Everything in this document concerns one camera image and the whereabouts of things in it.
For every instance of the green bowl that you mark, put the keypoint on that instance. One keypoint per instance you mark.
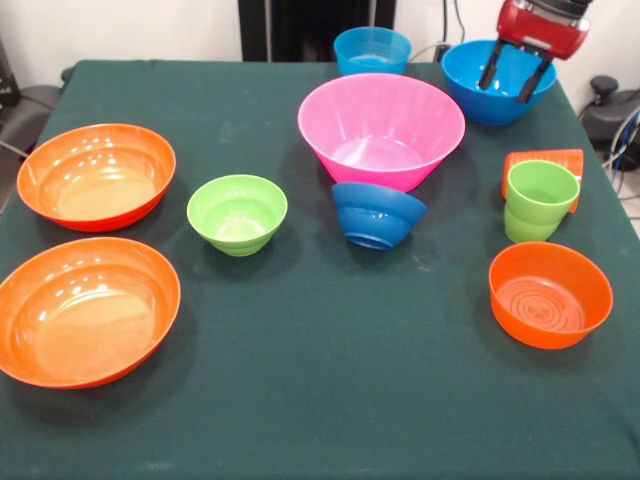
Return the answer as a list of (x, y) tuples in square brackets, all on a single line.
[(235, 235)]

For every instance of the large orange bowl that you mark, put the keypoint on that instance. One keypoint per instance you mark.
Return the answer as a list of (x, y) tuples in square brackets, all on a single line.
[(95, 200), (75, 325)]

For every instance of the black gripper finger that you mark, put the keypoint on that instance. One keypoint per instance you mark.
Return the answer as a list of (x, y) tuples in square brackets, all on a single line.
[(532, 82), (489, 70)]

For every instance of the dark grey floor base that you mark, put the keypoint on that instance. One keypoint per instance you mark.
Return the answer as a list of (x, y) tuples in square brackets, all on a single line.
[(615, 115), (30, 110)]

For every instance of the small orange bowl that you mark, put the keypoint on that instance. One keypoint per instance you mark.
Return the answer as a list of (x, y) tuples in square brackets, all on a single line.
[(550, 340)]

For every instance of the small light blue bowl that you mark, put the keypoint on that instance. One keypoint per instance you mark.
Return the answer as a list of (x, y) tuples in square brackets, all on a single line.
[(372, 50)]

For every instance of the large light blue bowl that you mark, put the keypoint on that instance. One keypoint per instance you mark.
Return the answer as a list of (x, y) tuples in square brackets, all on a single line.
[(470, 105)]

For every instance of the large pink bowl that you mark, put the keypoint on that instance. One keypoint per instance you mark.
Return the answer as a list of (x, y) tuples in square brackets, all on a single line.
[(370, 170)]

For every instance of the green cup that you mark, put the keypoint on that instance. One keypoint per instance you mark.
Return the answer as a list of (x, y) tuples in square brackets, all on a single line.
[(530, 220)]

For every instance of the black equipment box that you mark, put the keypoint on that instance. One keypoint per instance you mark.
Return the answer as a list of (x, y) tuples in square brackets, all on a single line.
[(7, 80)]

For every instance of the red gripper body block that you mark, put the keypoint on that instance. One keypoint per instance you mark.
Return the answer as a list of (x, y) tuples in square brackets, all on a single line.
[(540, 32)]

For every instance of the dark green tablecloth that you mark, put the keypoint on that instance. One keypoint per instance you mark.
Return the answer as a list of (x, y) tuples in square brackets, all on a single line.
[(320, 325)]

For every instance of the dark blue bowl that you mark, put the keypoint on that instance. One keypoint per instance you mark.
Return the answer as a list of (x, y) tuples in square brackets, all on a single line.
[(375, 215)]

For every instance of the orange cup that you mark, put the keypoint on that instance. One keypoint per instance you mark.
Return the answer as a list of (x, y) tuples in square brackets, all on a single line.
[(565, 157)]

